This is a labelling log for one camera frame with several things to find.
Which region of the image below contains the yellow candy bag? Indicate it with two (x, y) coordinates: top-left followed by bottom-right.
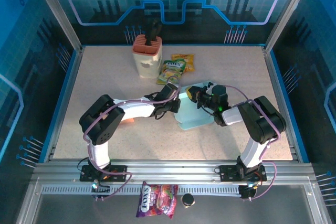
(171, 54), (195, 73)

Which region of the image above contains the aluminium front rail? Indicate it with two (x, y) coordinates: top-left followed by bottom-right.
(31, 159), (316, 183)

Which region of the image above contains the green candy bag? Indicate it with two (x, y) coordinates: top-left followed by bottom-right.
(156, 60), (186, 86)

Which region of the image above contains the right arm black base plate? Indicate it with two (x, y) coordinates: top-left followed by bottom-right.
(218, 164), (268, 183)

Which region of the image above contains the light blue paper box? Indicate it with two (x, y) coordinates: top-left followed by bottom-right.
(174, 81), (215, 132)

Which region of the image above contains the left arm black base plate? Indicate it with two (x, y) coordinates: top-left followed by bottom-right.
(79, 164), (128, 183)

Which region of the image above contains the purple berries candy bag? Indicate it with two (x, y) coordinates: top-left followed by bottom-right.
(135, 181), (179, 219)

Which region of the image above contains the slotted grey cable duct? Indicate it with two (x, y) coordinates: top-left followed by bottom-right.
(41, 185), (244, 196)

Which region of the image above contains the cream knife block pink top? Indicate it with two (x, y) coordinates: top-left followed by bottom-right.
(132, 34), (163, 80)

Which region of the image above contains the aluminium frame post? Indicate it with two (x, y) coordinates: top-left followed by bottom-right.
(264, 0), (316, 53)
(30, 0), (82, 53)

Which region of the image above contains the black electronics module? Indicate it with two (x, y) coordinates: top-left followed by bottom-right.
(91, 180), (111, 200)
(238, 184), (259, 200)

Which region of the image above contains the aluminium side rail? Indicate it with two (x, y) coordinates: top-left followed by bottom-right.
(44, 47), (85, 162)
(261, 46), (300, 162)

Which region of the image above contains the grey metal shelf panel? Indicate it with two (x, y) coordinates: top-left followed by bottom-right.
(18, 179), (331, 224)

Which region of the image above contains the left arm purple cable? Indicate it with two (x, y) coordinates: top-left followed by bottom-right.
(82, 76), (184, 201)

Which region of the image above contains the black knife handle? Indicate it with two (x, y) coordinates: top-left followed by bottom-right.
(145, 18), (163, 46)

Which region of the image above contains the black round cap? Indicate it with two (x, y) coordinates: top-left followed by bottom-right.
(181, 193), (195, 209)

